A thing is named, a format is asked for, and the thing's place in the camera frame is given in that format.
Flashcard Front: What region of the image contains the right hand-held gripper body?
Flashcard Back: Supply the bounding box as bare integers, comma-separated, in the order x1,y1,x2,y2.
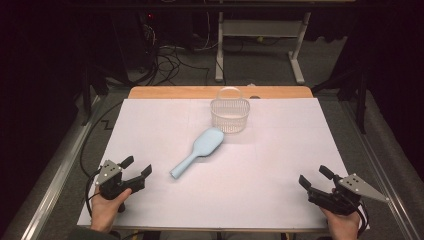
307,172,390,216

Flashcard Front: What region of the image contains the white table sheet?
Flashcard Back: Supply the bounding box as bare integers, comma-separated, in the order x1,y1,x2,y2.
77,97,371,231

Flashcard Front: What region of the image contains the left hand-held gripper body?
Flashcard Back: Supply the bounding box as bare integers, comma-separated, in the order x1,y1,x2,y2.
94,159,147,201

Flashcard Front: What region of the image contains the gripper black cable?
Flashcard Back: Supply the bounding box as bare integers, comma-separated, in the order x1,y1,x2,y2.
354,199,371,238
84,169,103,218

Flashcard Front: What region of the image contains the light blue hair brush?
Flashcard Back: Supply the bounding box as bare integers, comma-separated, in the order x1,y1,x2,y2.
169,127,225,180

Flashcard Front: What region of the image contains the bundle of floor cables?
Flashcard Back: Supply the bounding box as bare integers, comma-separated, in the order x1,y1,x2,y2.
128,13,219,87

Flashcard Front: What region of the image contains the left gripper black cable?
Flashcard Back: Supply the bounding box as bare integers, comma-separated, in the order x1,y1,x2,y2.
84,169,103,218

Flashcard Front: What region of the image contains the person's right hand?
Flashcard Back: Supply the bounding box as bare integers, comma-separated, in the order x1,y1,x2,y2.
319,206,363,240

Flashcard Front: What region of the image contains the person's left hand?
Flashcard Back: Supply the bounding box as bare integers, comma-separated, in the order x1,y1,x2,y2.
89,187,133,234

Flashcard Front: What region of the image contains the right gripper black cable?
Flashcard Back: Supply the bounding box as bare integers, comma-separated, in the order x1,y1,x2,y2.
354,199,371,238

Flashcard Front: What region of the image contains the metal floor rail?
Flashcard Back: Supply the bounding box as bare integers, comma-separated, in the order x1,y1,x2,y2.
339,99,424,240
19,95,103,240

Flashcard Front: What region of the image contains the black floor cable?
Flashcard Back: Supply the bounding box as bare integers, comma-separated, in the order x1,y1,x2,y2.
79,99,125,178

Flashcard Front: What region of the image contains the black stand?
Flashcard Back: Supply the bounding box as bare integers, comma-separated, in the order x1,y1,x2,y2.
79,61,111,127
311,61,370,135

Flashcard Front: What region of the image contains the white plastic basket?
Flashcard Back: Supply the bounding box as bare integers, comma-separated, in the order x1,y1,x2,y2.
209,86,251,134

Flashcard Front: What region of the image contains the white metal desk frame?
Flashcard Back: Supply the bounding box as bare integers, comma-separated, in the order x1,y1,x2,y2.
214,10,313,85

